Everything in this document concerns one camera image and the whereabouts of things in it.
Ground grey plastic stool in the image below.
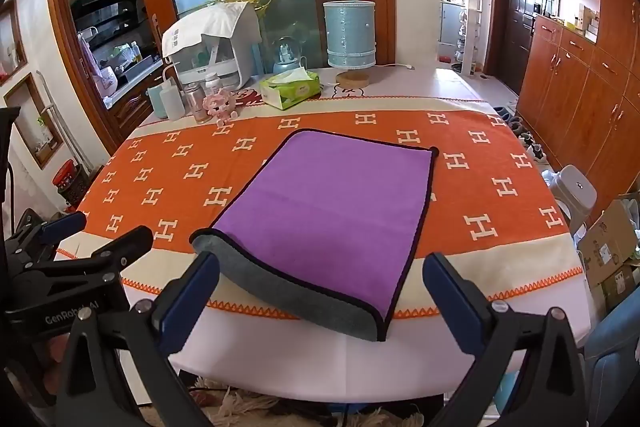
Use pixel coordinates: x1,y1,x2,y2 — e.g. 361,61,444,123
541,165,597,235

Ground white squeeze bottle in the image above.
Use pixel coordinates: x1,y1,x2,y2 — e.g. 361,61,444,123
160,65,186,121

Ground white lidded jar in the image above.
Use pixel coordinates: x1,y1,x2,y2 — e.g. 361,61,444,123
204,72,222,96

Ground cardboard box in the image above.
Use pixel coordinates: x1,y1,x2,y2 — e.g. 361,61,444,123
577,199,638,288

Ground green tissue box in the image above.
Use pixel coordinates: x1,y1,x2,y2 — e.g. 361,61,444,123
258,67,321,110

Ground snow globe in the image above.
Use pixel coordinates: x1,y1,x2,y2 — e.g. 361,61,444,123
272,36,306,75

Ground teal cup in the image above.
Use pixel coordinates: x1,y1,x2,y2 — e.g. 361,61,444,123
146,84,167,119

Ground white sterilizer appliance with cloth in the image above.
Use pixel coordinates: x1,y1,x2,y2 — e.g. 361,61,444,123
162,2,262,91

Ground orange H-pattern table runner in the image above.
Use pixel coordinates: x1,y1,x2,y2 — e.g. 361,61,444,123
58,96,586,319

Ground light blue table lamp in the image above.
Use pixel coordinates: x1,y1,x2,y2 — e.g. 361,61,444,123
323,0,376,90

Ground pink crochet toy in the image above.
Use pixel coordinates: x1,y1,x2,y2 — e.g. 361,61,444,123
203,89,239,129

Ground purple and grey towel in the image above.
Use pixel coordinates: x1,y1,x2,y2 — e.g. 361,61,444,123
189,129,439,343

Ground wooden cabinet wall unit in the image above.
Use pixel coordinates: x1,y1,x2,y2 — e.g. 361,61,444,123
516,0,639,223

